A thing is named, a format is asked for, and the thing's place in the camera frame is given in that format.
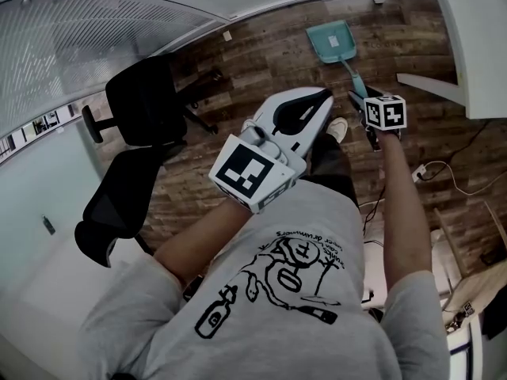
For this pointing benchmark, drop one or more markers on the black office chair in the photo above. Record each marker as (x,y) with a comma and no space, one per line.
(138,105)

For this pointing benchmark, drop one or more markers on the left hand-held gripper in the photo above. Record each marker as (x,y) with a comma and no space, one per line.
(241,168)

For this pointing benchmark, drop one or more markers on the person's dark trouser leg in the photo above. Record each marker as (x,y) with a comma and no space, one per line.
(332,168)

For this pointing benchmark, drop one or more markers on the light wooden table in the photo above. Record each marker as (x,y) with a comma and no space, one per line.
(483,287)

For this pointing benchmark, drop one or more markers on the white table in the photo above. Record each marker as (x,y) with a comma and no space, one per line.
(483,46)

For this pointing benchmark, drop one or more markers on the person in white patterned shirt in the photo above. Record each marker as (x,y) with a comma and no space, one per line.
(277,331)

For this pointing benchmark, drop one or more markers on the white power strip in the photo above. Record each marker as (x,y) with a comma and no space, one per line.
(418,172)

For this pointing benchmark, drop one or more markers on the person's right forearm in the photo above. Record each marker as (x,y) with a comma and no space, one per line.
(404,220)

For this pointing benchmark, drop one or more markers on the teal dustpan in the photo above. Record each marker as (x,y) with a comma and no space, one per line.
(332,40)

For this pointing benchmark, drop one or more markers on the person's left forearm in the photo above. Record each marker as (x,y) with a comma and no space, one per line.
(198,248)

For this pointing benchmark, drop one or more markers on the wooden stick frame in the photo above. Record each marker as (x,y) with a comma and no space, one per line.
(447,236)

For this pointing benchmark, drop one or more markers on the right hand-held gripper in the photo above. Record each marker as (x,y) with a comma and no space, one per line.
(386,113)

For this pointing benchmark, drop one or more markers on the small white floor block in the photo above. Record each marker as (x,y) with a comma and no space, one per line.
(227,36)

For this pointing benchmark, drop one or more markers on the person's white shoe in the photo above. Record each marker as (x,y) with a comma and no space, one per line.
(336,129)

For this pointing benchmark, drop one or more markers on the white slatted blinds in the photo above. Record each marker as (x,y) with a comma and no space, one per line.
(99,34)

